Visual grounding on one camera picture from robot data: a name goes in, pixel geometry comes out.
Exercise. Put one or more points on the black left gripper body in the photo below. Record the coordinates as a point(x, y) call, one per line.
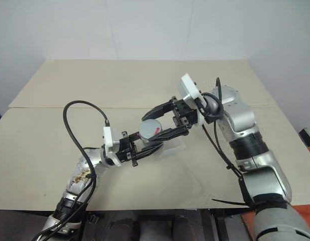
point(124, 150)

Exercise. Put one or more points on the black and silver equipment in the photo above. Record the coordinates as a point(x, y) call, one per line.
point(308, 140)

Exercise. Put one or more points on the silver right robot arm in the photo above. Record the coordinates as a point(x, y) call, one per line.
point(265, 175)

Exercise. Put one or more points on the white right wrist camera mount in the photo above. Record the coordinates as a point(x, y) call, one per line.
point(191, 88)

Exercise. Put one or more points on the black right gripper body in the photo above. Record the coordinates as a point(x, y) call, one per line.
point(185, 114)

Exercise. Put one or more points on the translucent plastic box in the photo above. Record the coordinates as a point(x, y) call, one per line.
point(173, 148)

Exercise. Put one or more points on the black table frame leg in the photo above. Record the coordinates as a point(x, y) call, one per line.
point(220, 226)

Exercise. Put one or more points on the grey cylindrical can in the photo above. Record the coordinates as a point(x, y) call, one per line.
point(148, 128)

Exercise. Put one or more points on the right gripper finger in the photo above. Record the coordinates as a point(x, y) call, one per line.
point(159, 110)
point(169, 132)

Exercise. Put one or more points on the dark rounded shape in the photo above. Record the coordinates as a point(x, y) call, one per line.
point(99, 226)

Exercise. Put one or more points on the clear jar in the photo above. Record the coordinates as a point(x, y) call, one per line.
point(146, 145)

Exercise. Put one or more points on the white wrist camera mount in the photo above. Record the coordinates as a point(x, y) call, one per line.
point(191, 88)
point(109, 136)

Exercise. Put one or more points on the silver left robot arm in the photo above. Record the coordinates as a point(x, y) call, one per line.
point(77, 180)

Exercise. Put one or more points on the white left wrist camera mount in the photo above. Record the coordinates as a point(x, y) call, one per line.
point(109, 136)

